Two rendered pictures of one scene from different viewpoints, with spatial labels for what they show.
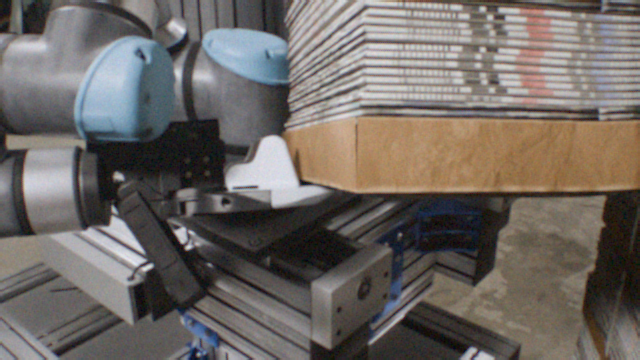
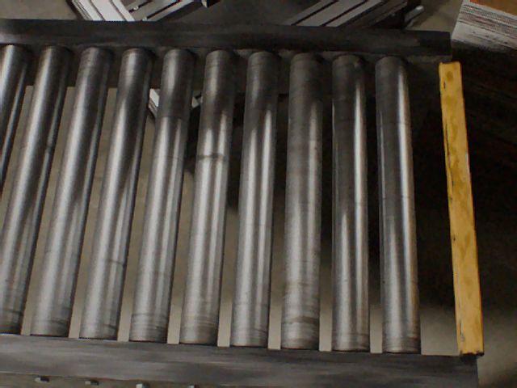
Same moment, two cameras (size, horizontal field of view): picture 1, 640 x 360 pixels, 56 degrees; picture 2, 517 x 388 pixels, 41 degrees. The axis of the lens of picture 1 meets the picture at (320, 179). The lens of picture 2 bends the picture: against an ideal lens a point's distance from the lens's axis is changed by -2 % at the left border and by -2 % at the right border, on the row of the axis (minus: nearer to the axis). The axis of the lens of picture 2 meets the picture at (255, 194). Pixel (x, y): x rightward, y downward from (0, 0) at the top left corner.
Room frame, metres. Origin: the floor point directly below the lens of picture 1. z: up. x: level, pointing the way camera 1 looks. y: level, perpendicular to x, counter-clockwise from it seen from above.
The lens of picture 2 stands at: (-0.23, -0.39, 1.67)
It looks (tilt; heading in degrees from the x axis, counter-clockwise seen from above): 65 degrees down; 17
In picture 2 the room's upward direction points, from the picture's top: 2 degrees counter-clockwise
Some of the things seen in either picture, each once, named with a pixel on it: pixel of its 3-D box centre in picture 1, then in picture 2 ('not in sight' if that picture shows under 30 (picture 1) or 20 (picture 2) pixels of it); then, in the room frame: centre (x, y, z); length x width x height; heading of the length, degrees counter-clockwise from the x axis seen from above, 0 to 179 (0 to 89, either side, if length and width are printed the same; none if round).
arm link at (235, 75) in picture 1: (246, 83); not in sight; (0.80, 0.10, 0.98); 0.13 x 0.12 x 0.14; 79
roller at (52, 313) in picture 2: not in sight; (74, 184); (0.11, -0.01, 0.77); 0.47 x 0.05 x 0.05; 12
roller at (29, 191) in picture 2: not in sight; (31, 183); (0.10, 0.05, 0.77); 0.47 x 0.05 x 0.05; 12
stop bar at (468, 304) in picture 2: not in sight; (461, 196); (0.21, -0.54, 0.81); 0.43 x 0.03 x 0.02; 12
